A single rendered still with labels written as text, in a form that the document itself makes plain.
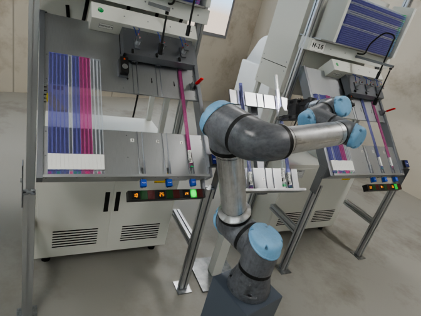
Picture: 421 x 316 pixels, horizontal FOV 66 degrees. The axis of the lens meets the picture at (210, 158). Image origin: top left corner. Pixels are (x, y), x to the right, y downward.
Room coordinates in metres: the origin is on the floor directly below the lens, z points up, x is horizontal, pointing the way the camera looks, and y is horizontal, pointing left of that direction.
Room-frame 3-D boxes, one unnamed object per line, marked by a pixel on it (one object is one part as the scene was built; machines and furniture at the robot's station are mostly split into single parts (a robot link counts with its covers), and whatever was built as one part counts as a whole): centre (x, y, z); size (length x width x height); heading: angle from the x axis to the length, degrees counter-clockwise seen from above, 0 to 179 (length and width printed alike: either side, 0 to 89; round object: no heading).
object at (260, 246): (0.90, -0.24, 0.72); 0.13 x 0.12 x 0.14; 42
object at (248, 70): (5.14, -0.49, 0.65); 0.70 x 0.58 x 1.29; 44
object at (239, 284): (0.89, -0.24, 0.60); 0.15 x 0.15 x 0.10
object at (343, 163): (2.29, -0.75, 0.65); 1.01 x 0.73 x 1.29; 31
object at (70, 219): (1.68, 0.60, 0.31); 0.70 x 0.65 x 0.62; 121
